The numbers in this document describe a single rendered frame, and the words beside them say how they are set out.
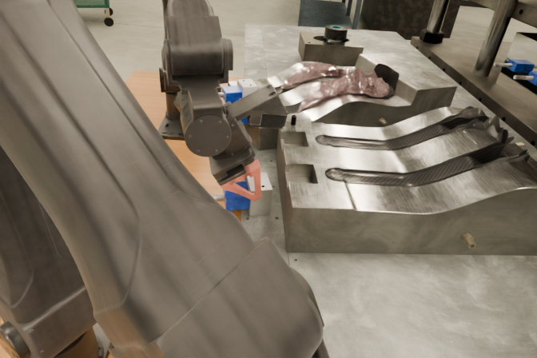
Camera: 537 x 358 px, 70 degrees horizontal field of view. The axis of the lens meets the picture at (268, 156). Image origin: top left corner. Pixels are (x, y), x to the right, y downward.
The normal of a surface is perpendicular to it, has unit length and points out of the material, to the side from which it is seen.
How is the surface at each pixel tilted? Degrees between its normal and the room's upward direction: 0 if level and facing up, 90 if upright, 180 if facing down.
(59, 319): 86
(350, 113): 90
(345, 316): 0
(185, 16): 35
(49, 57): 41
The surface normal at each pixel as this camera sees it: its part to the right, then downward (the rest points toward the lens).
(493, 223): 0.04, 0.55
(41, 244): 0.81, 0.30
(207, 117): 0.28, 0.50
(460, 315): 0.07, -0.84
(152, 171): 0.58, -0.40
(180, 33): 0.22, -0.37
